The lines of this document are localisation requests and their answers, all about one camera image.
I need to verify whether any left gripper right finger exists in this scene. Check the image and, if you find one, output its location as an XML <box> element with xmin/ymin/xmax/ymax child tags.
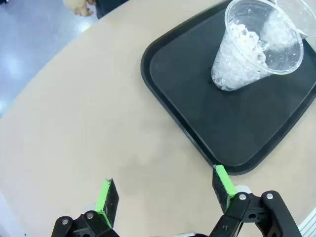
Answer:
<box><xmin>208</xmin><ymin>164</ymin><xmax>303</xmax><ymax>237</ymax></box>

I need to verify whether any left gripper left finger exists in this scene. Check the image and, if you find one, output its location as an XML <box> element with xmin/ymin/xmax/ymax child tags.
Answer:
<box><xmin>50</xmin><ymin>177</ymin><xmax>120</xmax><ymax>237</ymax></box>

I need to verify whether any clear plastic cup with ice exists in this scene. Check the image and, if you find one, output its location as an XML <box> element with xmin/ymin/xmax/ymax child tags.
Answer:
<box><xmin>271</xmin><ymin>0</ymin><xmax>316</xmax><ymax>40</ymax></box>
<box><xmin>211</xmin><ymin>0</ymin><xmax>304</xmax><ymax>92</ymax></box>

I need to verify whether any person's right hand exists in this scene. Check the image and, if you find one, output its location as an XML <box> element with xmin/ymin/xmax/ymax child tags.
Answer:
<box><xmin>63</xmin><ymin>0</ymin><xmax>94</xmax><ymax>17</ymax></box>

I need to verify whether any black plastic serving tray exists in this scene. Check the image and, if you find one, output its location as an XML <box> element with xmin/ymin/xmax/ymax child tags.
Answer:
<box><xmin>140</xmin><ymin>0</ymin><xmax>316</xmax><ymax>176</ymax></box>

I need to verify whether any aluminium frame rail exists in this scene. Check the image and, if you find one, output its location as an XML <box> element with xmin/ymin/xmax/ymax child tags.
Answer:
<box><xmin>298</xmin><ymin>206</ymin><xmax>316</xmax><ymax>237</ymax></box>

